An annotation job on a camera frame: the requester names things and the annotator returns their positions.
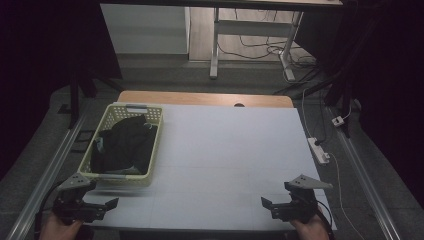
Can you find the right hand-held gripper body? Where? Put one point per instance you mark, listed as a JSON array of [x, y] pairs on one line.
[[296, 203]]

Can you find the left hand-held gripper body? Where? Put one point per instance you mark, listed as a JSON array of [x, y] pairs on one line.
[[74, 204]]

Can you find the person's left hand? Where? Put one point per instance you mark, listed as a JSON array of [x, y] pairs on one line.
[[59, 229]]

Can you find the person's right hand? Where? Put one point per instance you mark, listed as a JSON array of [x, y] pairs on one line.
[[310, 230]]

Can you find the grey cloth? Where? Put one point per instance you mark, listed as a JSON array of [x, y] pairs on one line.
[[128, 171]]

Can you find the white table cover sheet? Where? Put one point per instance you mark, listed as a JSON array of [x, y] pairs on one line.
[[233, 160]]

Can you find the white power strip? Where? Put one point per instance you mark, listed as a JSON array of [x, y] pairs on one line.
[[318, 150]]

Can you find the dark cloth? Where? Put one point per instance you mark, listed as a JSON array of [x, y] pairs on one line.
[[128, 143]]

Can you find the pale yellow plastic basket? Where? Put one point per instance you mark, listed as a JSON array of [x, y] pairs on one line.
[[156, 126]]

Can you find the small white adapter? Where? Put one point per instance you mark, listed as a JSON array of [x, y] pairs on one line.
[[338, 121]]

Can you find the black stand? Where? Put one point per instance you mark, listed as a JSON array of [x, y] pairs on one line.
[[343, 90], [74, 100]]

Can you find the white cabinet panel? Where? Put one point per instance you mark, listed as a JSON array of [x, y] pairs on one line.
[[146, 30]]

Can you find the metal floor rail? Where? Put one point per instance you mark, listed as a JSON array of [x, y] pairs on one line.
[[50, 170], [363, 173]]

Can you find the white desk frame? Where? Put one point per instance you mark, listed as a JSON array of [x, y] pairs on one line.
[[253, 28]]

